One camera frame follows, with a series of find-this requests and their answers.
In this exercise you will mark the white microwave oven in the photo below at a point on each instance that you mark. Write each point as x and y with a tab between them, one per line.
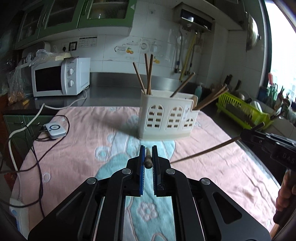
68	77

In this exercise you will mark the pink and blue towel mat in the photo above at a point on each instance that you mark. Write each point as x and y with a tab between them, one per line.
102	139

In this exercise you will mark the small white round-button device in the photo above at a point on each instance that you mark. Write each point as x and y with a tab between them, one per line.
55	130

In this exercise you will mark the green wall cabinet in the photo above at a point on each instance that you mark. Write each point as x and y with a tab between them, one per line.
54	20

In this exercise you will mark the white power strip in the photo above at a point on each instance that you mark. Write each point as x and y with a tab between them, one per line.
21	215

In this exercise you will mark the wooden chopstick three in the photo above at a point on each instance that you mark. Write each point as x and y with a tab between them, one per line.
150	71

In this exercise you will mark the lime green dish rack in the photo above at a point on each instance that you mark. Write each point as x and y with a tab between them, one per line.
241	112

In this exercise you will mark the black wall socket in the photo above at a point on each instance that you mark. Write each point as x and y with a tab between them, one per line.
73	46

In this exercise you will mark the cream plastic utensil holder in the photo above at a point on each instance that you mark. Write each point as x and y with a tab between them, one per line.
162	117

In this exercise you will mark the wooden chopstick four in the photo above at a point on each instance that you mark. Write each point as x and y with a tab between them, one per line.
148	159

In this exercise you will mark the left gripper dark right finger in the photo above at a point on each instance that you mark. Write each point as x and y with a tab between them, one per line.
156	171

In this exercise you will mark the wooden chopstick one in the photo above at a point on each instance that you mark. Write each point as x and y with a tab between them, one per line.
139	78

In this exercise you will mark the teal soap dispenser bottle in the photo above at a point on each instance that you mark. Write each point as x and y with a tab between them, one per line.
198	90

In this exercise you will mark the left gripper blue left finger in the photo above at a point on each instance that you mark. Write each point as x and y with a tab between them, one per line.
141	169

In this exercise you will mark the wooden chopstick six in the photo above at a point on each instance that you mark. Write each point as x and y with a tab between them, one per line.
222	86

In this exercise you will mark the person's right hand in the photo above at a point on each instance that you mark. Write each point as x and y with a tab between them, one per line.
286	191

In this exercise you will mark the plastic bag with food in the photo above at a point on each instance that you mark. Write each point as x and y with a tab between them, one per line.
16	90

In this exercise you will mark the wooden chopstick seven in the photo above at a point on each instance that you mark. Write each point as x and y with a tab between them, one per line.
211	98

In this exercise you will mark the hanging steel wok lid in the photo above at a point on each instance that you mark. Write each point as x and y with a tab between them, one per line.
253	35

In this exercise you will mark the wooden chopstick eight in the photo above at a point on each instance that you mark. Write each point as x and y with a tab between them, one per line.
230	141

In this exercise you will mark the wooden chopstick nine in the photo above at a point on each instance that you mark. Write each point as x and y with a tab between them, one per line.
184	83

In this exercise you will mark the wall mounted water heater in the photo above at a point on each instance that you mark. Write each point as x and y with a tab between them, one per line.
192	19

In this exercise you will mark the wooden chopstick two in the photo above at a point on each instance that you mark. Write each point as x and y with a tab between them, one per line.
147	72

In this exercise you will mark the cream box on microwave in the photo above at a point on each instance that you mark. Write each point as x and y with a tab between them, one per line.
50	56

